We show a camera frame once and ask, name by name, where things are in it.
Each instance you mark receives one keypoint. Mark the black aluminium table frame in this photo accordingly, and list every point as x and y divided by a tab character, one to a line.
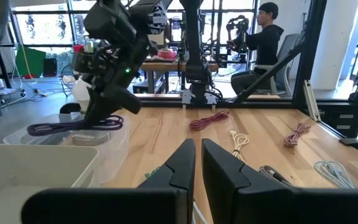
303	62

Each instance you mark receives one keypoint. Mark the pink object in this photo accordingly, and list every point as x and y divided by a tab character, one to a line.
166	53

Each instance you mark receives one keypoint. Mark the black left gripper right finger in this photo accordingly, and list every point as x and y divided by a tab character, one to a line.
247	199

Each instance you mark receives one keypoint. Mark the seated person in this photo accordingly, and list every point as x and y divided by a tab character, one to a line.
264	46

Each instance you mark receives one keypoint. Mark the black speaker box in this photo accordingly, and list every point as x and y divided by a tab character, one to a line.
50	67

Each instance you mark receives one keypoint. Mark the white plastic bin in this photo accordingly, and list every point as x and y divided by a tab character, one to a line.
26	168

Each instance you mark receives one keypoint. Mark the green board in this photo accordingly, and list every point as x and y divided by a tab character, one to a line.
31	60

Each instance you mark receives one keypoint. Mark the black background robot arm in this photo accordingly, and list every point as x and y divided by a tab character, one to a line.
239	31

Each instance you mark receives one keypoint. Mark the grey office chair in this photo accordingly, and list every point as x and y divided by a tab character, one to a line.
286	62

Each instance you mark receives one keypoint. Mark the wooden work table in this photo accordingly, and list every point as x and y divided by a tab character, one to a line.
166	66

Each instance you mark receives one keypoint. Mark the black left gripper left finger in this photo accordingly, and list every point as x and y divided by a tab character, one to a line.
154	202

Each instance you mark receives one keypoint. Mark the clear plastic bin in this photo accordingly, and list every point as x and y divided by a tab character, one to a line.
113	149

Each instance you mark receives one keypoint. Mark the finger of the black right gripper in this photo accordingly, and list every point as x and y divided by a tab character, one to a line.
96	109
126	101

